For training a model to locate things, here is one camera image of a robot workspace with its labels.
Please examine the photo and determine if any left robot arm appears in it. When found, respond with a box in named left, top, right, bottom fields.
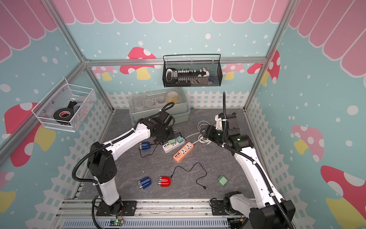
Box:
left=71, top=102, right=175, bottom=216

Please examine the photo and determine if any yellow tape roll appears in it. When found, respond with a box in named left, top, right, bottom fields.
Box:
left=166, top=91, right=180, bottom=104

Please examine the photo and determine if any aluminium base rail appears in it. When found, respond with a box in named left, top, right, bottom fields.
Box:
left=51, top=198, right=252, bottom=229

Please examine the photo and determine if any black power strip in basket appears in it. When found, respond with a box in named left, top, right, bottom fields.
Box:
left=164, top=68, right=210, bottom=84

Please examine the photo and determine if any clear acrylic wall bin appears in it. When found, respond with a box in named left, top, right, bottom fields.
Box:
left=32, top=79, right=97, bottom=132

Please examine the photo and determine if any black wire mesh basket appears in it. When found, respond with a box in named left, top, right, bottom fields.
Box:
left=162, top=54, right=223, bottom=87

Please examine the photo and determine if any red electric shaver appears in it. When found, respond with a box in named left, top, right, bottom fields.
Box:
left=158, top=177, right=171, bottom=187

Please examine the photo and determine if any green plastic storage box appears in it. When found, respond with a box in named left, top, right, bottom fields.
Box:
left=129, top=88, right=191, bottom=125

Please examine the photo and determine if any green charger adapter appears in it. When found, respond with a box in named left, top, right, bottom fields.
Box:
left=168, top=139, right=176, bottom=145
left=217, top=175, right=228, bottom=186

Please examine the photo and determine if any orange power strip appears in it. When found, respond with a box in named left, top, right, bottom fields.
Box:
left=173, top=142, right=194, bottom=163

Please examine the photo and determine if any teal charger adapter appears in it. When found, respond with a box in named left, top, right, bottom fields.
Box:
left=176, top=136, right=185, bottom=143

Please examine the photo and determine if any white power strip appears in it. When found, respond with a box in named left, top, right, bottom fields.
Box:
left=163, top=140, right=185, bottom=153

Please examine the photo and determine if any black cable with plug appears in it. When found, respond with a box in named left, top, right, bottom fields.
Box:
left=170, top=162, right=208, bottom=190

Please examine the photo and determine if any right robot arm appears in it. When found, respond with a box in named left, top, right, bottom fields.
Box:
left=203, top=94, right=295, bottom=229

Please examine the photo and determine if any black tape roll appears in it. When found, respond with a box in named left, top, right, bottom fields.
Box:
left=53, top=108, right=74, bottom=125

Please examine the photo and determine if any blue shaver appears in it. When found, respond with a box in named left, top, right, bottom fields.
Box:
left=139, top=142, right=151, bottom=150
left=138, top=177, right=152, bottom=189

